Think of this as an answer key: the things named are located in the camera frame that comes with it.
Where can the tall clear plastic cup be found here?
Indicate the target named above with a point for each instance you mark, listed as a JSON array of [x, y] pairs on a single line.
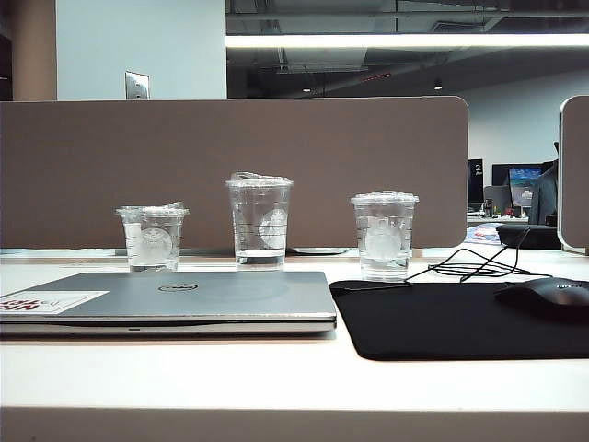
[[257, 198]]

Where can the medium clear plastic cup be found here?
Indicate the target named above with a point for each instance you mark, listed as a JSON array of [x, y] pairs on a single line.
[[384, 244]]

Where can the silver Dell laptop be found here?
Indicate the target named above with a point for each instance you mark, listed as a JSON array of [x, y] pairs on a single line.
[[230, 294]]

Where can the short clear plastic cup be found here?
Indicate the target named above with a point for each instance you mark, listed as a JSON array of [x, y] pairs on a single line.
[[152, 239]]

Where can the white red laptop sticker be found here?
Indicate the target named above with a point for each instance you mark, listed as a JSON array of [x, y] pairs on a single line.
[[69, 301]]

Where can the wide brown desk divider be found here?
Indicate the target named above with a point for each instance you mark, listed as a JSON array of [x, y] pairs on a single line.
[[184, 152]]

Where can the red ceiling light bar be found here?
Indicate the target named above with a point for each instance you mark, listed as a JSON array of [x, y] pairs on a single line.
[[375, 77]]

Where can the black mouse pad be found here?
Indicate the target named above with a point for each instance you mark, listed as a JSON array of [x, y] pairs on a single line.
[[437, 322]]

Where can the black sign with numeral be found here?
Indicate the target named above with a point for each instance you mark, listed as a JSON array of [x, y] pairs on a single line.
[[476, 184]]

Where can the colourful magazine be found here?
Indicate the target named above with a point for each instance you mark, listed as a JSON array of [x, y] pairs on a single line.
[[481, 235]]

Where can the small black ceiling spotlight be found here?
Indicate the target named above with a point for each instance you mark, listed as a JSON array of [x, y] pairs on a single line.
[[438, 84]]

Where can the dark background monitor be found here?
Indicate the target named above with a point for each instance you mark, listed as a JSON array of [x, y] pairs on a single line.
[[500, 174]]

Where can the black pouch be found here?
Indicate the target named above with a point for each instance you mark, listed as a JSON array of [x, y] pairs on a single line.
[[511, 235]]

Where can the lit background monitor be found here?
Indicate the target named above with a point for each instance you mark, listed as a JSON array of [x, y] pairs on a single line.
[[524, 184]]

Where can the grey office chair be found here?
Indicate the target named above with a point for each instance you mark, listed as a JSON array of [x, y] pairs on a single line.
[[545, 198]]

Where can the black computer mouse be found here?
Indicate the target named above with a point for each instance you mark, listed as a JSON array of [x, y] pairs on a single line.
[[547, 297]]

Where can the narrow brown desk divider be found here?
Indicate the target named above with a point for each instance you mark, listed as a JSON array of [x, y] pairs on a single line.
[[577, 175]]

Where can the metal ceiling duct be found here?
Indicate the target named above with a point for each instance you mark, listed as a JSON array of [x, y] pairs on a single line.
[[322, 57]]

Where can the metal wall plate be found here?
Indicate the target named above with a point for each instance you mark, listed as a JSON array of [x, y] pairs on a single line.
[[137, 85]]

